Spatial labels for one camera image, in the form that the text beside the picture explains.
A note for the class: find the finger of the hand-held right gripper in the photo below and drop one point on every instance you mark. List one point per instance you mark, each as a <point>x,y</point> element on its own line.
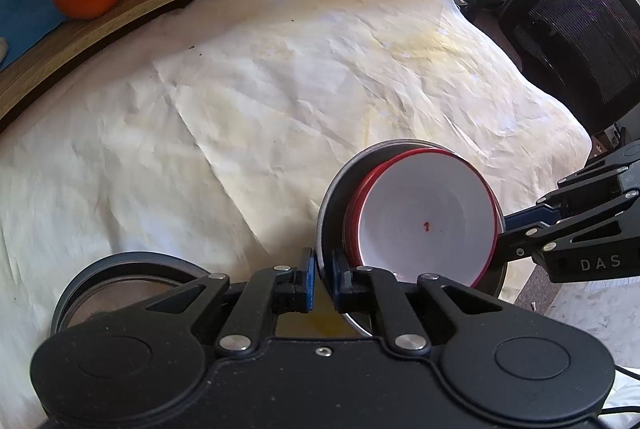
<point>590,189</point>
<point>590,249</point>

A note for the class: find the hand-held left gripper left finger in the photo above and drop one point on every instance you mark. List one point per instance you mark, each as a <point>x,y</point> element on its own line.
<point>309,280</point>

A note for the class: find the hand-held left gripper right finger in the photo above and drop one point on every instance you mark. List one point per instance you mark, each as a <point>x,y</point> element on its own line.
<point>337,285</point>

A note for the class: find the stainless steel bowl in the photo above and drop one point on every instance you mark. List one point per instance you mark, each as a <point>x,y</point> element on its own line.
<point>332,219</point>

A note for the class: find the red-rimmed white bowl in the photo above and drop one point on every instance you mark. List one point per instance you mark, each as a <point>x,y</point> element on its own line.
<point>425,199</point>
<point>352,214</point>

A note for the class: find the stainless steel plate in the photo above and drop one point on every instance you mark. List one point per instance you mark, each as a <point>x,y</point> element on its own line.
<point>115,289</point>

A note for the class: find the black mesh office chair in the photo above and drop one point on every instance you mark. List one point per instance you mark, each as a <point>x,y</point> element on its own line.
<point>575,24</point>

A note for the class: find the white paper sheet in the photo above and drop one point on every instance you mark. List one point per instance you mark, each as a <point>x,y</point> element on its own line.
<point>250,109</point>

